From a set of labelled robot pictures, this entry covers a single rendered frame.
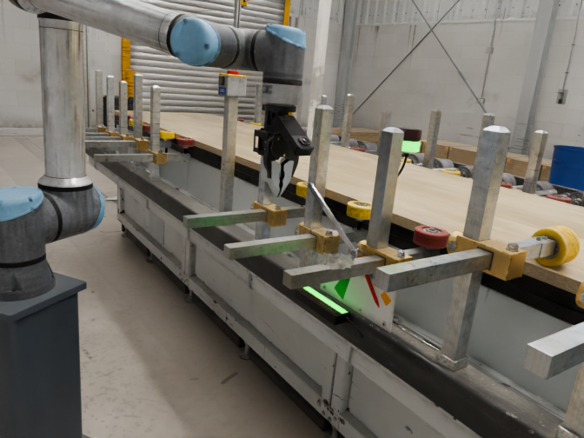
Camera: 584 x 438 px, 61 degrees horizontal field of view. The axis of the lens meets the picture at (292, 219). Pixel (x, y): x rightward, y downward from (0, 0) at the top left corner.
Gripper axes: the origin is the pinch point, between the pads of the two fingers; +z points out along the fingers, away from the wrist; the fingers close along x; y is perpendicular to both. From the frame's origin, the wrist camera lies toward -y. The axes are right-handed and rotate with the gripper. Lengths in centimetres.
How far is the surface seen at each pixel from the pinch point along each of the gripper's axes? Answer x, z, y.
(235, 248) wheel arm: 9.6, 13.4, 2.5
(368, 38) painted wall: -713, -120, 734
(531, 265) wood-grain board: -33, 7, -45
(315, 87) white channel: -115, -22, 137
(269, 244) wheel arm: -0.1, 13.7, 2.3
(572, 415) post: -14, 22, -67
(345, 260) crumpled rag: -2.5, 9.4, -22.4
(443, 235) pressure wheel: -29.4, 6.1, -25.8
